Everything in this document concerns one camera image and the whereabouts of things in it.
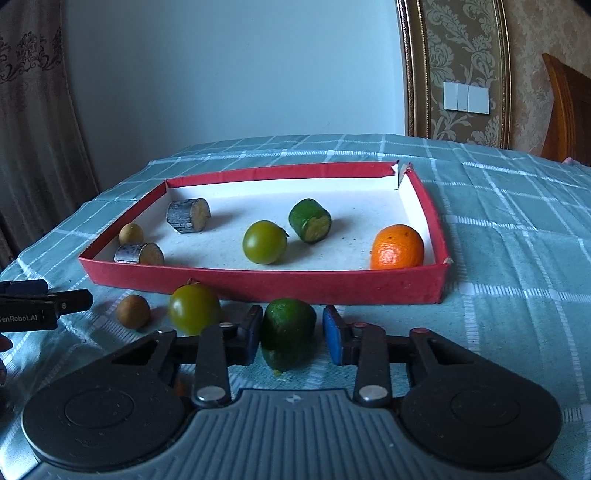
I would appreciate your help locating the green tangerine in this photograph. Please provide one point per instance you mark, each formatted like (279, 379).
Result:
(194, 307)
(264, 242)

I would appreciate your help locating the green cucumber piece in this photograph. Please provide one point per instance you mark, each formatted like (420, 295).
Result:
(308, 219)
(287, 332)

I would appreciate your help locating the pink cloth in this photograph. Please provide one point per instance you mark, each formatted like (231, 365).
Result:
(570, 160)

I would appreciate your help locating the white wall light switch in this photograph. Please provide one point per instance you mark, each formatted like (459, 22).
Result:
(466, 97)

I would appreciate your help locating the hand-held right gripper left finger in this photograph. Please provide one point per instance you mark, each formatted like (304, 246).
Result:
(253, 333)

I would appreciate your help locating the orange tangerine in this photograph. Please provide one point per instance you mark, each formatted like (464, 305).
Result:
(397, 247)

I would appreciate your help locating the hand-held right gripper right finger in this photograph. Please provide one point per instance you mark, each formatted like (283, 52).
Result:
(332, 334)

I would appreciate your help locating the brown longan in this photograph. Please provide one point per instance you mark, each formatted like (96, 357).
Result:
(133, 312)
(130, 233)

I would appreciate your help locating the gold wall panel frame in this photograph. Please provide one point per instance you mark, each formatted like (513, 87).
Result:
(413, 69)

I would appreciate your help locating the wooden headboard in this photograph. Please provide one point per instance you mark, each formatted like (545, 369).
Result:
(565, 115)

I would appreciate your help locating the red cardboard box tray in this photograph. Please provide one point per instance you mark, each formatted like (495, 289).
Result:
(323, 286)

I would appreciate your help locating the teal checked blanket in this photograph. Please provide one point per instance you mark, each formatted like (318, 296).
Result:
(508, 277)

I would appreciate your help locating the brown patterned curtain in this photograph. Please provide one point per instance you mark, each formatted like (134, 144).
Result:
(32, 115)

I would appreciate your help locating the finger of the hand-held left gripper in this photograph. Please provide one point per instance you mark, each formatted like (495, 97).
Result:
(23, 287)
(74, 301)

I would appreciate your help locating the grey sugarcane piece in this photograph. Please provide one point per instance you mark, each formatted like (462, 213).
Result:
(138, 254)
(187, 216)

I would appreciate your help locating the person's left hand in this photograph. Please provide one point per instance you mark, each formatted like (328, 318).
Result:
(3, 344)

